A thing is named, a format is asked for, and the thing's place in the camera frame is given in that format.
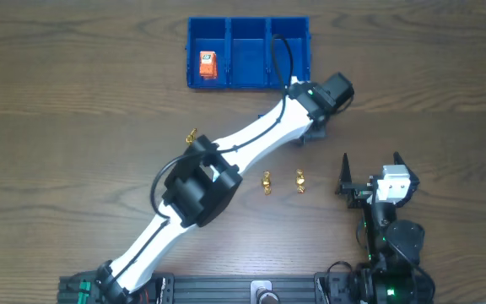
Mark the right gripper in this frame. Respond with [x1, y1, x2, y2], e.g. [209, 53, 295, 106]
[334, 151, 421, 209]

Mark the orange candy box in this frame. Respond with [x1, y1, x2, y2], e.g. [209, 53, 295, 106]
[208, 53, 219, 81]
[198, 51, 218, 79]

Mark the blue tray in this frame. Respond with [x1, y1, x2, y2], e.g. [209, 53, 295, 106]
[186, 15, 312, 90]

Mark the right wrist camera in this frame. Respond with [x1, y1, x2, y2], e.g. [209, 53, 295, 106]
[370, 164, 413, 205]

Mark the black cable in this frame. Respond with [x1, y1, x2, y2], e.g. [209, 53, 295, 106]
[149, 33, 295, 221]
[388, 240, 437, 296]

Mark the mounting rail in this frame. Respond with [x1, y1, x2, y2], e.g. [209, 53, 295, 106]
[57, 272, 436, 304]

